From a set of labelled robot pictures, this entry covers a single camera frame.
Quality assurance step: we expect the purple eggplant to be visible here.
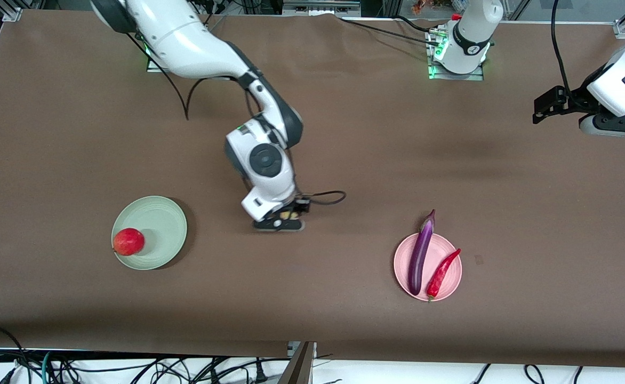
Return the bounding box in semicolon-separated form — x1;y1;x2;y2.
408;209;436;297

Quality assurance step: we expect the red chili pepper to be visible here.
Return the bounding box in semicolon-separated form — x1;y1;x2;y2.
426;248;462;302

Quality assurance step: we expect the red pomegranate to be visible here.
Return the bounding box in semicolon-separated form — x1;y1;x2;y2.
113;228;146;257

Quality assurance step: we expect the brown table cloth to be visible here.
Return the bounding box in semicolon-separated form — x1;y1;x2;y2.
0;10;625;369

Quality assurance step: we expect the pale green plate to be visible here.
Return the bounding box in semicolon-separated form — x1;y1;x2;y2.
111;196;188;271

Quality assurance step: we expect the orange toy clutter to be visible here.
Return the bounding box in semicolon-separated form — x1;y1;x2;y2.
411;0;452;15

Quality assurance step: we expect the pink plate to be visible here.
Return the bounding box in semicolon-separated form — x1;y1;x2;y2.
393;232;462;302

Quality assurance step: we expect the white lower sheet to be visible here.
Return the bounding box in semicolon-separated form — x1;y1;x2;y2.
0;348;625;384

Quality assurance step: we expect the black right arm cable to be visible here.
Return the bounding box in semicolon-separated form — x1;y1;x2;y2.
131;29;347;207

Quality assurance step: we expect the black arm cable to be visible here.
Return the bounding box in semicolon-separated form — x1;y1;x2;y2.
131;29;347;207
551;0;581;103

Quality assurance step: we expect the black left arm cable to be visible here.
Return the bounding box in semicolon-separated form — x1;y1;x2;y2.
551;0;581;103

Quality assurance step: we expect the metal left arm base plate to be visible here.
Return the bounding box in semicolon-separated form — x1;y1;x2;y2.
427;29;485;81

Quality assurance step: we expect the short black table cable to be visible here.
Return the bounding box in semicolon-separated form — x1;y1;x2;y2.
395;15;438;33

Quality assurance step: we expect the brown wooden post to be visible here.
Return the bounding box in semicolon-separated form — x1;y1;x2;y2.
278;341;316;384

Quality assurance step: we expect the long black table cable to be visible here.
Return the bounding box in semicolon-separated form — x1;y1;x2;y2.
339;18;441;47

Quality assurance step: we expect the aluminium frame bar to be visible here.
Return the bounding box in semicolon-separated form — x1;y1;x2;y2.
283;0;361;17

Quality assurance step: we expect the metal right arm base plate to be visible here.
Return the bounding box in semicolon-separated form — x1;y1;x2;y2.
146;53;174;74

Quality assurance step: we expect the thin black base cable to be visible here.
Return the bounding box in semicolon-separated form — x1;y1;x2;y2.
206;0;228;27

